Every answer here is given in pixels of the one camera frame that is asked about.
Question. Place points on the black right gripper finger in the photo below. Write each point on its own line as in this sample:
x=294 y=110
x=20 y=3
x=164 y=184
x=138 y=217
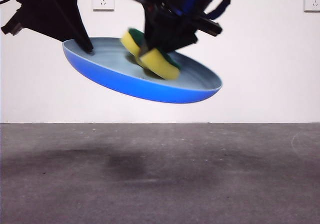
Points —
x=153 y=27
x=180 y=37

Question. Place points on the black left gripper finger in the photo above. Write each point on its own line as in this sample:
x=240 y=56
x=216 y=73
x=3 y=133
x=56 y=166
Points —
x=45 y=19
x=72 y=14

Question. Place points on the yellow sponge with green scourer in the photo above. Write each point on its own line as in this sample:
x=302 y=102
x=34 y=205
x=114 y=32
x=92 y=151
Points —
x=160 y=67

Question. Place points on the blue round plate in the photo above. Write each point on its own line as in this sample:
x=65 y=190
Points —
x=125 y=84

